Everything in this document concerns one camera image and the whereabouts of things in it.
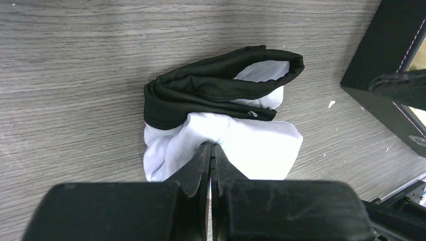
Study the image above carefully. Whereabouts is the white black-trimmed underwear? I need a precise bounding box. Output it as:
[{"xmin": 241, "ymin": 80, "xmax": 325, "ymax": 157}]
[{"xmin": 143, "ymin": 45, "xmax": 304, "ymax": 182}]

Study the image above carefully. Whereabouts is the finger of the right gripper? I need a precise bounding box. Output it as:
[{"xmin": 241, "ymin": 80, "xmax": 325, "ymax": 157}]
[{"xmin": 368, "ymin": 69, "xmax": 425, "ymax": 110}]

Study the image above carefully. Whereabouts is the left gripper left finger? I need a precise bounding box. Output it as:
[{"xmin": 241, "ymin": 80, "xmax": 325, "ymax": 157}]
[{"xmin": 23, "ymin": 143, "xmax": 211, "ymax": 240}]

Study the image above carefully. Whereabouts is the black compartment storage box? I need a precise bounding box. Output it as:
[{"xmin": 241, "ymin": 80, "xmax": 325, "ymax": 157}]
[{"xmin": 341, "ymin": 1, "xmax": 425, "ymax": 157}]

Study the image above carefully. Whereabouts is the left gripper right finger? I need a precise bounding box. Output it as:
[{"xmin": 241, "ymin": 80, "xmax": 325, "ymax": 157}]
[{"xmin": 210, "ymin": 145, "xmax": 374, "ymax": 240}]

